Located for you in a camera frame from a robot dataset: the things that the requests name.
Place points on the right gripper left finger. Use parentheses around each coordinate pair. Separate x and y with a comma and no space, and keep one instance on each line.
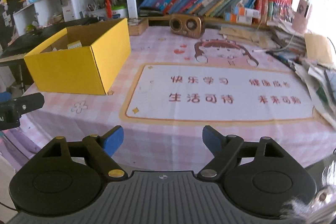
(100,150)

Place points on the pink white pen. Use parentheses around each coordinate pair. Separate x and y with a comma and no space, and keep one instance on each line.
(262,50)

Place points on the white green jar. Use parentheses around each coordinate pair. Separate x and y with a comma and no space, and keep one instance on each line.
(119,12)

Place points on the brown paper envelopes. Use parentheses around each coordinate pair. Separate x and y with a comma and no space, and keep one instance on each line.
(254,38)

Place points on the orange white box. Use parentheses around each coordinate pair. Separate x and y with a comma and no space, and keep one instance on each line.
(247,12)
(241,19)

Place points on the white staples box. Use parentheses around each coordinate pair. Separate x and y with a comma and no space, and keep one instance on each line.
(76,44)

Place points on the yellow cardboard box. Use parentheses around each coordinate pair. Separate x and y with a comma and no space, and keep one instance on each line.
(90,69)

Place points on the brown retro radio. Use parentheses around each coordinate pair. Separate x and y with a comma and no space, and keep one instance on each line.
(190,26)

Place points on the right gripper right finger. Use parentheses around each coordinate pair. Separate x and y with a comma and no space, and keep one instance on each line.
(225,150)

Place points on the orange white box upper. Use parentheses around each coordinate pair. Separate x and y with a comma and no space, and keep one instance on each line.
(247,12)

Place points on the pink cartoon desk mat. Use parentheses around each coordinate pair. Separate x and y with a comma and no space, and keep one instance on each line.
(171,87)

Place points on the stack of papers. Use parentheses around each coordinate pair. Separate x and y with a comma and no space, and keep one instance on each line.
(319,78)

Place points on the row of leaning books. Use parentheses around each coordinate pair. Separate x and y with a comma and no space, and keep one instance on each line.
(269,9)

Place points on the orange white box lower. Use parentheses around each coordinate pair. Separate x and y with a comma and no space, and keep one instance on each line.
(241,19)

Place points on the pink cylinder holder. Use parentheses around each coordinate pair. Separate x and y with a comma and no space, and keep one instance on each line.
(301,17)

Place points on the black electronic keyboard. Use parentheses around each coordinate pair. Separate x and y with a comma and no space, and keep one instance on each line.
(14,54)

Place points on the wooden chess box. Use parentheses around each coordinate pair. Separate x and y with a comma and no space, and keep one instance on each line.
(138,26)

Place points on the kraft envelope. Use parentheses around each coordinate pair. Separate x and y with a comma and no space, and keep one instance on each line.
(320,48)

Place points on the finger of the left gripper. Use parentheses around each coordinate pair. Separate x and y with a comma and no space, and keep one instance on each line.
(5,96)
(26,104)

